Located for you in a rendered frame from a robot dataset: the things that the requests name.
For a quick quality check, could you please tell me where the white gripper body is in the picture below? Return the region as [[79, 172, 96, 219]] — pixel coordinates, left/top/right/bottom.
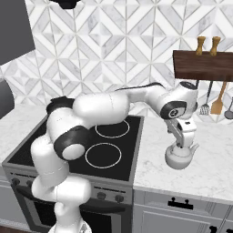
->
[[166, 118, 197, 150]]

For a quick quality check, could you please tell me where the white kettle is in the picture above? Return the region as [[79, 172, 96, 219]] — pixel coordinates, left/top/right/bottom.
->
[[164, 142, 200, 170]]

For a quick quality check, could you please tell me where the black and grey stove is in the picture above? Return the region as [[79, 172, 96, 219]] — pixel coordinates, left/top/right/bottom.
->
[[1, 115, 146, 233]]

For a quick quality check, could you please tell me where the metal slotted spatula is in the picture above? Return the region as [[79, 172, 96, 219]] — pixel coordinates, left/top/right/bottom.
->
[[198, 79, 214, 117]]

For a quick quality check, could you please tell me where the wooden spatula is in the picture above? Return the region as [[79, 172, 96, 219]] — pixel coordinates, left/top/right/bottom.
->
[[209, 80, 228, 116]]

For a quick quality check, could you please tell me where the metal ladle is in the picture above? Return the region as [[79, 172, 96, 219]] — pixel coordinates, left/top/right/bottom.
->
[[224, 96, 233, 120]]

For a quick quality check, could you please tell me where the grey drawer front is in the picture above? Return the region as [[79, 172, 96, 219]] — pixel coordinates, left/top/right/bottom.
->
[[133, 188, 233, 220]]

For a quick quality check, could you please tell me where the grey cupboard door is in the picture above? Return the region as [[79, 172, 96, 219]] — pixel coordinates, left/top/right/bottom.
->
[[132, 204, 221, 233]]

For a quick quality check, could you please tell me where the black oven door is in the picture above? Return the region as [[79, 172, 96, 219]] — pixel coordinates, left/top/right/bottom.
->
[[13, 184, 133, 233]]

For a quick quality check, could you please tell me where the black range hood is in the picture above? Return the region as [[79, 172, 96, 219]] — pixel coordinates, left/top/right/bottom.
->
[[49, 0, 82, 10]]

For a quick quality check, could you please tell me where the dark grey rounded appliance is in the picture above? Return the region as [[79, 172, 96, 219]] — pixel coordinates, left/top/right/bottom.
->
[[0, 77, 15, 120]]

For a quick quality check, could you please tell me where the grey base cupboard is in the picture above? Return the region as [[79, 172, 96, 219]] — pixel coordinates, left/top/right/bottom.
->
[[0, 173, 31, 231]]

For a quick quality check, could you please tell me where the black drawer handle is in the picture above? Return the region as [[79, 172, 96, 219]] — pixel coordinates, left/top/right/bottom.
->
[[167, 197, 195, 211]]

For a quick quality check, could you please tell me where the dark wooden wall shelf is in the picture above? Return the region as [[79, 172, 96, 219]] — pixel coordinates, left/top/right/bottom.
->
[[172, 49, 233, 83]]

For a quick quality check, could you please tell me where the grey wall cupboard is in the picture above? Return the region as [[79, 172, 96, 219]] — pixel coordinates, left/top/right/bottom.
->
[[0, 0, 36, 66]]

